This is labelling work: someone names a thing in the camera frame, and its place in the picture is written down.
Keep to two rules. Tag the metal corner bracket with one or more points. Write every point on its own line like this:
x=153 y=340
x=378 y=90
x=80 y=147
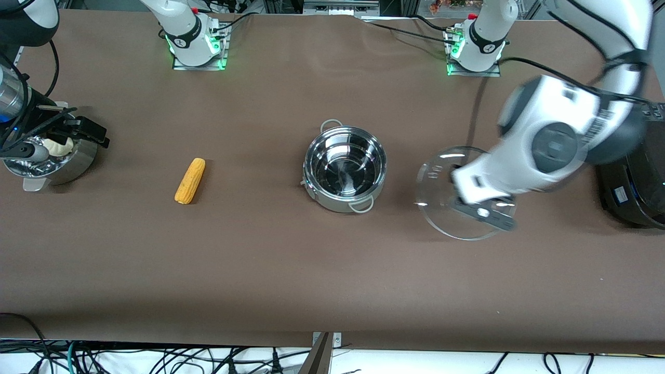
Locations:
x=336 y=340

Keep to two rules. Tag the stainless steel pot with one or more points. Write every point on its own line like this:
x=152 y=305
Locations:
x=337 y=205

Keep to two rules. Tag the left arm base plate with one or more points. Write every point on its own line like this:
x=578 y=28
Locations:
x=496 y=72

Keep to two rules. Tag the steel steamer pot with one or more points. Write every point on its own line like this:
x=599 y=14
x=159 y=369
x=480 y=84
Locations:
x=78 y=163

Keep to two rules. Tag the black rice cooker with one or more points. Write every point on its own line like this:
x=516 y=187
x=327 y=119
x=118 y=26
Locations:
x=634 y=197

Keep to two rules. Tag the white steamed bun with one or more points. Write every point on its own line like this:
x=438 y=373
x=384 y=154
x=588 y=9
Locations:
x=58 y=147

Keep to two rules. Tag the orange artificial plant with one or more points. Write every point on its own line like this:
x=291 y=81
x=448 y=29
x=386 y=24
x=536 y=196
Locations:
x=452 y=5

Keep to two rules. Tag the dark frame beam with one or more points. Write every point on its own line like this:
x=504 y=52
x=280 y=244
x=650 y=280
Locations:
x=317 y=361

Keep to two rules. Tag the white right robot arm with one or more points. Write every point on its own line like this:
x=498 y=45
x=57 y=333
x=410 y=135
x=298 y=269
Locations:
x=187 y=36

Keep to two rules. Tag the grey metal box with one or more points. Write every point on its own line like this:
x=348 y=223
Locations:
x=340 y=7

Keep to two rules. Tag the glass pot lid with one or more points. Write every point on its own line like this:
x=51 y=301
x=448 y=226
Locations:
x=441 y=208

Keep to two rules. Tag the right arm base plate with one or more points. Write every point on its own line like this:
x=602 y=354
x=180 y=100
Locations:
x=226 y=57

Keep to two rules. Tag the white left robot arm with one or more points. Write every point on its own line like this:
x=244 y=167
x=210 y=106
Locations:
x=556 y=140

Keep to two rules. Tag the yellow corn cob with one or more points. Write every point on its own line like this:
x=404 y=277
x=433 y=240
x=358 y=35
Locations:
x=190 y=181

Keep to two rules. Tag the brown table cover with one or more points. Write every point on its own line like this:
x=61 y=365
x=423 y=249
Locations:
x=332 y=270

